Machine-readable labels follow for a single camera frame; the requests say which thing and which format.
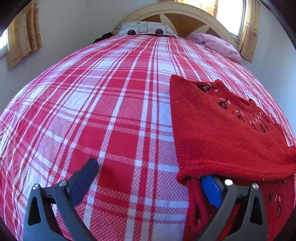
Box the yellow curtain centre right panel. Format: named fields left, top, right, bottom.
left=238, top=0, right=259, bottom=62

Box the red embroidered knit sweater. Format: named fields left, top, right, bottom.
left=170, top=75, right=295, bottom=240

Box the cream wooden headboard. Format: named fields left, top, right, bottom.
left=119, top=2, right=238, bottom=48

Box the yellow curtain side window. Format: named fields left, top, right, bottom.
left=6, top=1, right=42, bottom=69

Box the yellow curtain panel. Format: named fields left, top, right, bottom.
left=238, top=0, right=259, bottom=62
left=158, top=0, right=218, bottom=18

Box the grey patterned pillow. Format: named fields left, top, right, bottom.
left=115, top=21, right=177, bottom=37

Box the yellow curtain centre left panel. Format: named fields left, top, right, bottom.
left=158, top=0, right=218, bottom=18

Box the pink pillow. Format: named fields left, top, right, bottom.
left=188, top=33, right=242, bottom=64

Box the black cloth beside bed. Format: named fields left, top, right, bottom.
left=93, top=32, right=113, bottom=44

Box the red white plaid bedspread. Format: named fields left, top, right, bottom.
left=1, top=35, right=295, bottom=240

